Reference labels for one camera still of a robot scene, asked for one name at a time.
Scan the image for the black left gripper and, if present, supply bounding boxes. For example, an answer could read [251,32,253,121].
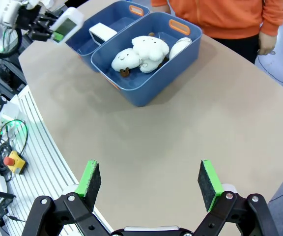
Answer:
[16,6,65,44]

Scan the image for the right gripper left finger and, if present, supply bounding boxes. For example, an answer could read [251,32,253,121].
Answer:
[21,160,113,236]

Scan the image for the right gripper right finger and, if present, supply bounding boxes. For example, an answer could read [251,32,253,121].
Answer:
[193,159,280,236]

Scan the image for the white digital clock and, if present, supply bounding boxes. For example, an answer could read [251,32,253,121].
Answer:
[88,22,118,46]
[50,7,85,45]

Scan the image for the white plush sheep brown feet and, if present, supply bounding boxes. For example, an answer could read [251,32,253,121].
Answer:
[111,48,141,77]

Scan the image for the large white cloud plush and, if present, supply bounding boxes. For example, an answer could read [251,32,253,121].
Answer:
[131,35,170,74]

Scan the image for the round white plush ball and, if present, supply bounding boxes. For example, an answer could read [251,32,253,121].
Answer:
[168,37,193,60]

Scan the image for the person's left forearm orange sleeve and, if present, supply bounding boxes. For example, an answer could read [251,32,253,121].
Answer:
[260,0,283,37]

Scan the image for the person's right gloved hand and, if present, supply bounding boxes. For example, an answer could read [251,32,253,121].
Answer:
[153,3,172,14]

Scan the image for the person's left gloved hand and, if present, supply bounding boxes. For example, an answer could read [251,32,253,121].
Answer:
[257,31,278,56]

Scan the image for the aluminium profile deck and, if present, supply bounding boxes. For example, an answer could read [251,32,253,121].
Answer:
[0,86,114,236]

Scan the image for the yellow emergency stop box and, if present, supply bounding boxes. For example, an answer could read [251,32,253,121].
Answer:
[3,150,28,175]

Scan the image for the white mounting plate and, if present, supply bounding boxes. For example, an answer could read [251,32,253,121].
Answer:
[0,94,26,124]

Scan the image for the person's black trousers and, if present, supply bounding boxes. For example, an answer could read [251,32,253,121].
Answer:
[202,33,260,65]

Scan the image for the person's orange hoodie torso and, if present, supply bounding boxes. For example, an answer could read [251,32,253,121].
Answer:
[151,0,283,40]

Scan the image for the thick black arm hose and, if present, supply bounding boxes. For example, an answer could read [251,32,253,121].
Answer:
[0,26,24,59]

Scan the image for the black aluminium frame rack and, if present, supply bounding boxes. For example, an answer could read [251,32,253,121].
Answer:
[0,49,27,100]

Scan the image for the blue plastic basket orange handles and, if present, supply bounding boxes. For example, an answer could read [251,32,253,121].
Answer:
[90,12,203,108]
[65,0,151,72]

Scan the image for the thin green cable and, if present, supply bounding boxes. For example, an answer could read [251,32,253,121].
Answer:
[0,119,29,158]

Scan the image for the black cable bundle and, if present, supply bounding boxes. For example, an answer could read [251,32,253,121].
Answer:
[0,137,16,183]

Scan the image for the thin floor cable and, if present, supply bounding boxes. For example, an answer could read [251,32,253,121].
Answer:
[256,49,283,86]

